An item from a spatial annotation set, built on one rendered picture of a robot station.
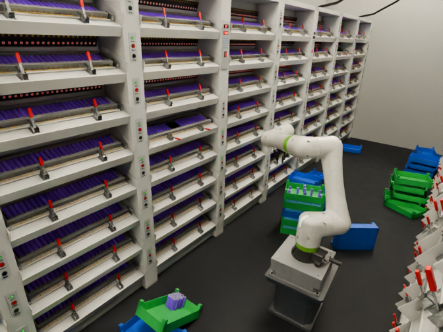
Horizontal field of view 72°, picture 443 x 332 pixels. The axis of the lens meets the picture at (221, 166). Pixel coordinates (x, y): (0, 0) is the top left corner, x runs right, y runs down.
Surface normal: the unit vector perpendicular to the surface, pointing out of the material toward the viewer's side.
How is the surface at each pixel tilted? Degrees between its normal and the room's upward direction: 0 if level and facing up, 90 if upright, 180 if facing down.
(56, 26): 112
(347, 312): 0
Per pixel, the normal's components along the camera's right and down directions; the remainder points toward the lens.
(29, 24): 0.73, 0.58
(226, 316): 0.03, -0.92
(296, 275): -0.55, 0.31
